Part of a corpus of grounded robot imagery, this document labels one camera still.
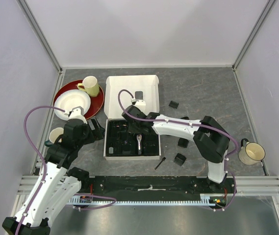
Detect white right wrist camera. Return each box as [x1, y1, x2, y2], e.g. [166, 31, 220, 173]
[131, 98, 146, 112]

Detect white cardboard box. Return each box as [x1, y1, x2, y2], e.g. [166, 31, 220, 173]
[103, 75, 161, 160]

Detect yellow mug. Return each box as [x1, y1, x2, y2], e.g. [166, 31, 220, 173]
[77, 76, 100, 97]

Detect white round plate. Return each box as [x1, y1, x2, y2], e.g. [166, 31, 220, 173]
[54, 90, 91, 115]

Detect dark red round plate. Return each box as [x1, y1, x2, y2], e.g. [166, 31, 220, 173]
[53, 80, 104, 120]

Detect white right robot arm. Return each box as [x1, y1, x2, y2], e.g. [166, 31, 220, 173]
[122, 105, 230, 193]

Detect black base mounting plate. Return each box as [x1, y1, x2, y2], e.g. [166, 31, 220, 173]
[80, 176, 235, 200]

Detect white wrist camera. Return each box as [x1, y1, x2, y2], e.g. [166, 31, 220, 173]
[131, 98, 146, 112]
[63, 106, 87, 123]

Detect cream enamel mug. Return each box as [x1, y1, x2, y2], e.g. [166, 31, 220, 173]
[238, 138, 266, 165]

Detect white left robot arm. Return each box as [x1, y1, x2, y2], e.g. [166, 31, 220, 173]
[2, 118, 105, 235]

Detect small clear oil bottle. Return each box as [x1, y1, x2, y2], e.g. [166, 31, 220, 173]
[108, 147, 114, 154]

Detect silver black hair clipper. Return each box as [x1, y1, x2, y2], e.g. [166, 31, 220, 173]
[136, 134, 142, 155]

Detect black plastic tray insert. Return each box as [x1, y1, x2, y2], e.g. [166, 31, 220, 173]
[103, 119, 161, 160]

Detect light blue cable duct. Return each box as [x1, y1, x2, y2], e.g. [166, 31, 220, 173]
[66, 195, 227, 208]

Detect white cup green handle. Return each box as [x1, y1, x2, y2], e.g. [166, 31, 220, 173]
[44, 127, 64, 147]

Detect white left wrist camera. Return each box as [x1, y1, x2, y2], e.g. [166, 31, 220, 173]
[63, 106, 87, 123]

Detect black cleaning brush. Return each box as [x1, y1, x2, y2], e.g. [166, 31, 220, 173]
[154, 157, 166, 170]

